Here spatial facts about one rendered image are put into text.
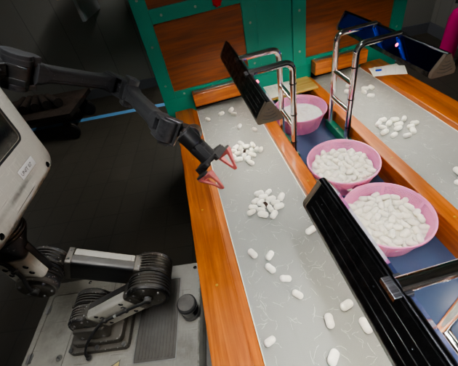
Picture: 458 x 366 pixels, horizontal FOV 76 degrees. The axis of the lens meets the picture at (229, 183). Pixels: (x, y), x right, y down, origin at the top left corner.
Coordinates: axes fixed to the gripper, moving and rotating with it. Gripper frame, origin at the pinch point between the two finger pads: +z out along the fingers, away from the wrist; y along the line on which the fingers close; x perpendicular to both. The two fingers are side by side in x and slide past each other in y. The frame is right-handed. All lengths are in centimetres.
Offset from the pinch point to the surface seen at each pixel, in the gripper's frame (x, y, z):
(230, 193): -15.4, -7.6, 9.4
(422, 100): 33, -84, 46
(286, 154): -2.9, -32.7, 16.5
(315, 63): -1, -99, 6
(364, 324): 26, 24, 41
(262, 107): 18.1, -13.3, -8.7
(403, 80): 26, -102, 40
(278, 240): 3.2, 7.1, 24.8
